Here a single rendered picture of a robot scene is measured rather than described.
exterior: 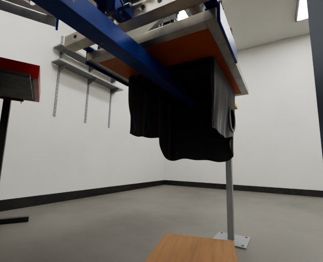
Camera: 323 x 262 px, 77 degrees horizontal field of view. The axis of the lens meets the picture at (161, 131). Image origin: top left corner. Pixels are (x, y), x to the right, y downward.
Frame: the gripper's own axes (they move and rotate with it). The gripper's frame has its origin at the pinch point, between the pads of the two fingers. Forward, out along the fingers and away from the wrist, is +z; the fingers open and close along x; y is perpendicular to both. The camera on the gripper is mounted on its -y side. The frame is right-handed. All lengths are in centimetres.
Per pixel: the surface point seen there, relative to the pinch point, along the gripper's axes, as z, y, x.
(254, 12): -199, 23, 260
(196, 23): 5.6, 23.0, -18.7
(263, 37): -199, 31, 341
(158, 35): 5.2, 8.8, -18.7
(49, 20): -11, -42, -30
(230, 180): 62, 13, 75
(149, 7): 0.4, 9.8, -26.8
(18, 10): -11, -48, -40
